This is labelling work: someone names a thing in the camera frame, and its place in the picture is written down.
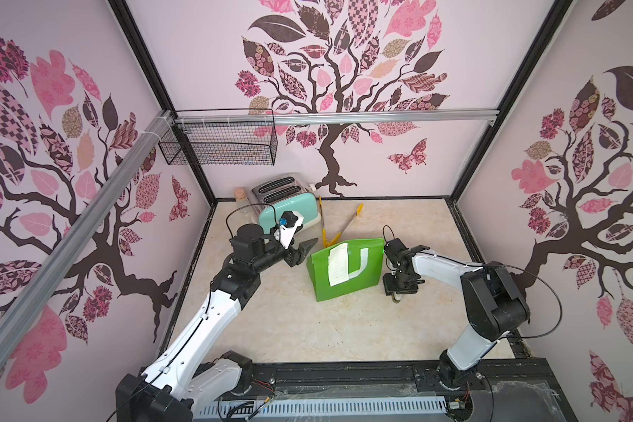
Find yellow handled tongs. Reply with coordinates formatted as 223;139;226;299
317;196;364;249

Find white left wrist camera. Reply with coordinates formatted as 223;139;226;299
274;211;304;250

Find mint green toaster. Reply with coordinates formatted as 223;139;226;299
247;173;321;234

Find aluminium rail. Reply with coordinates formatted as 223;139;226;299
0;110;173;370
175;108;499;126

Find white vented cable duct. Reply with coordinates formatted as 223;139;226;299
193;397;448;421

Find black wire basket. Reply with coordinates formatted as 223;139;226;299
158;107;279;166

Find green tote bag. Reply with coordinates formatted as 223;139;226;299
307;237;385;302

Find aluminium rail back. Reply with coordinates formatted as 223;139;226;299
175;108;499;126

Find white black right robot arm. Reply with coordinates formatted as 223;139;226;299
383;238;530;390

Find small glass jar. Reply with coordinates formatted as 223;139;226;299
234;187;249;203

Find aluminium rail left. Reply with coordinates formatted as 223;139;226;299
0;110;173;370

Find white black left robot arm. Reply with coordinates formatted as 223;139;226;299
109;212;318;421

